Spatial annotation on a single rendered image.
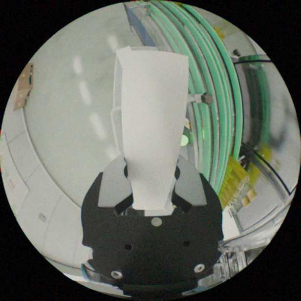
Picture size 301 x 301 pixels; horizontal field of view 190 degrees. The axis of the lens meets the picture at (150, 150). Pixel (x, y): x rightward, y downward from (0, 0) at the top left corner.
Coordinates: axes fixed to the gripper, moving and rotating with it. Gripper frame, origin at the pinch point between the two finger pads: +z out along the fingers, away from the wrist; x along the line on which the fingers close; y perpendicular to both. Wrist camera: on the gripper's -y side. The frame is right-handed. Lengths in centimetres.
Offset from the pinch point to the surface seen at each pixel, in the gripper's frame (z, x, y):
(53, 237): -67, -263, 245
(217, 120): 17.5, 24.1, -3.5
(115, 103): 34.1, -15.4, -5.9
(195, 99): 12.9, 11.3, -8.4
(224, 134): 13.2, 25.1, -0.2
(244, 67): 14, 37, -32
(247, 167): 9, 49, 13
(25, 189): -4, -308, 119
